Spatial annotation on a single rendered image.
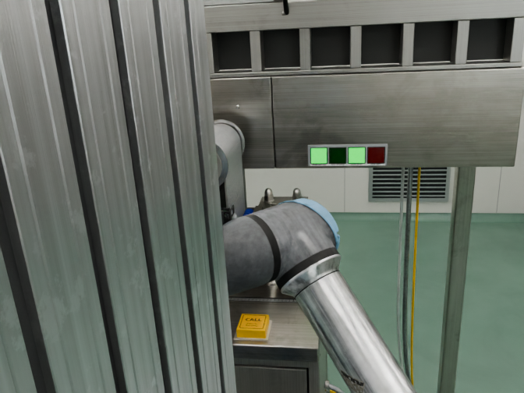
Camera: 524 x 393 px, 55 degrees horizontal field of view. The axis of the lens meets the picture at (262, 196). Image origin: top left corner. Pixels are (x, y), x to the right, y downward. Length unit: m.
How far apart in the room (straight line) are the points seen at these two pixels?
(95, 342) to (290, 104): 1.44
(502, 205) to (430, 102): 2.81
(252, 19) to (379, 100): 0.46
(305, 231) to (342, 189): 3.34
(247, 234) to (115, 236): 0.55
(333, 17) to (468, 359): 1.81
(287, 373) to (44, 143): 1.15
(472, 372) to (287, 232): 1.98
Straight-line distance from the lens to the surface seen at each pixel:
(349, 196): 4.17
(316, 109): 1.62
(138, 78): 0.25
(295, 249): 0.80
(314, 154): 1.64
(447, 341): 2.19
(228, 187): 1.40
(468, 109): 1.66
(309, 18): 1.60
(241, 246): 0.77
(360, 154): 1.64
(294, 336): 1.25
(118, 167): 0.23
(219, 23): 1.64
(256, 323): 1.25
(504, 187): 4.33
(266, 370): 1.30
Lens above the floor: 1.62
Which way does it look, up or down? 20 degrees down
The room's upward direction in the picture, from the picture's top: 3 degrees counter-clockwise
